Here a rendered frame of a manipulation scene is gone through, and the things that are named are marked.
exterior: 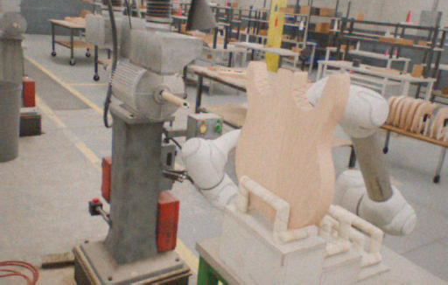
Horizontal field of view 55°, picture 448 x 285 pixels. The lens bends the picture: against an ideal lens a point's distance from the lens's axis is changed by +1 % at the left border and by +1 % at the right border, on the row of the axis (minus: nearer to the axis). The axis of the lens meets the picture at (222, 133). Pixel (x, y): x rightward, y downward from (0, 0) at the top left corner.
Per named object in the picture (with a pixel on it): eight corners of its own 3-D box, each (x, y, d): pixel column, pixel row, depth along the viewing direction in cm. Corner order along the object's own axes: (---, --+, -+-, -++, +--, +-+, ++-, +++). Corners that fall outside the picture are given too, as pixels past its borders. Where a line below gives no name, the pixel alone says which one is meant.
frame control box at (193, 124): (162, 154, 230) (164, 107, 223) (196, 149, 242) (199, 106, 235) (184, 170, 211) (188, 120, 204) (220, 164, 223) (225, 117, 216)
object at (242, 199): (233, 210, 122) (236, 179, 119) (242, 208, 124) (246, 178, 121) (240, 215, 120) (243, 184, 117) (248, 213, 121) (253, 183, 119)
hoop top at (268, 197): (236, 185, 120) (237, 175, 119) (245, 184, 122) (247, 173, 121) (281, 217, 104) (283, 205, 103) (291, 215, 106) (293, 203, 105)
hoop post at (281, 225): (269, 239, 109) (274, 205, 106) (279, 236, 110) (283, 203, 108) (277, 246, 106) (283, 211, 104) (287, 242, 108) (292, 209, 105)
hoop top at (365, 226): (329, 212, 146) (331, 204, 145) (335, 211, 148) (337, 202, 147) (377, 242, 130) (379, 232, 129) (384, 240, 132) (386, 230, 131)
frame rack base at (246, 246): (216, 257, 129) (222, 205, 124) (256, 246, 137) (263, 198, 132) (275, 315, 108) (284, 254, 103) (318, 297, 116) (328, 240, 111)
